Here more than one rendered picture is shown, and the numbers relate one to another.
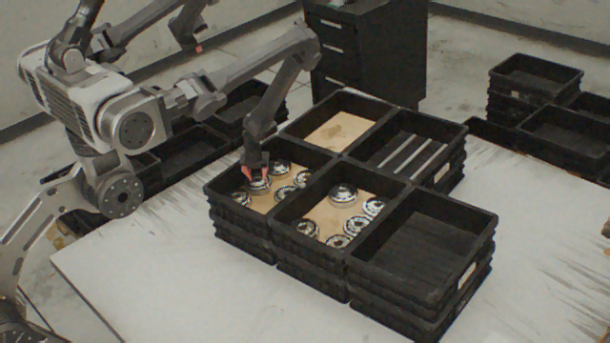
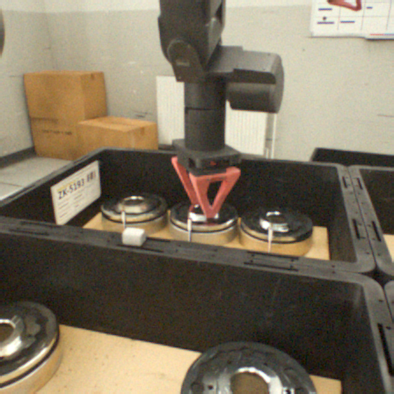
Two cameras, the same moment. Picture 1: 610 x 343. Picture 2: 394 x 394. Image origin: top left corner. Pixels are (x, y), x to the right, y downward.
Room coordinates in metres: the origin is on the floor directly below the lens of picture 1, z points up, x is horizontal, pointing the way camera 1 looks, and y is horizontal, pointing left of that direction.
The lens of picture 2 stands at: (1.53, -0.30, 1.10)
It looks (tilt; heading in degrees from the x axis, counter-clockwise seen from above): 23 degrees down; 62
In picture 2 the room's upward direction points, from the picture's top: straight up
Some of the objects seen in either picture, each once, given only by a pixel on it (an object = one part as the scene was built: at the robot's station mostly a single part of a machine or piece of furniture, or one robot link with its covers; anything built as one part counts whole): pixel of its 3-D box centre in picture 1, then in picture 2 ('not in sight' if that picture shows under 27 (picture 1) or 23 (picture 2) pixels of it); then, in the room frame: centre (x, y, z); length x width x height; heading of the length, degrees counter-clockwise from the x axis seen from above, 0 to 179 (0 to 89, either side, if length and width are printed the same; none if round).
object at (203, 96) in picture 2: (252, 137); (209, 86); (1.79, 0.15, 1.04); 0.07 x 0.06 x 0.07; 129
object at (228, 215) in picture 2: (257, 180); (203, 213); (1.79, 0.15, 0.86); 0.10 x 0.10 x 0.01
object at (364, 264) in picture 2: (271, 174); (188, 194); (1.73, 0.10, 0.92); 0.40 x 0.30 x 0.02; 137
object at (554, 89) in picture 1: (531, 108); not in sight; (2.82, -1.29, 0.37); 0.40 x 0.30 x 0.45; 39
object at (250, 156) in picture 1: (253, 152); (204, 132); (1.79, 0.15, 0.98); 0.10 x 0.07 x 0.07; 84
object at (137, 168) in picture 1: (122, 205); not in sight; (2.40, 0.88, 0.37); 0.40 x 0.30 x 0.45; 129
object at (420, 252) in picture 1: (422, 251); not in sight; (1.32, -0.33, 0.87); 0.40 x 0.30 x 0.11; 137
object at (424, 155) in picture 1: (406, 155); not in sight; (1.82, -0.39, 0.87); 0.40 x 0.30 x 0.11; 137
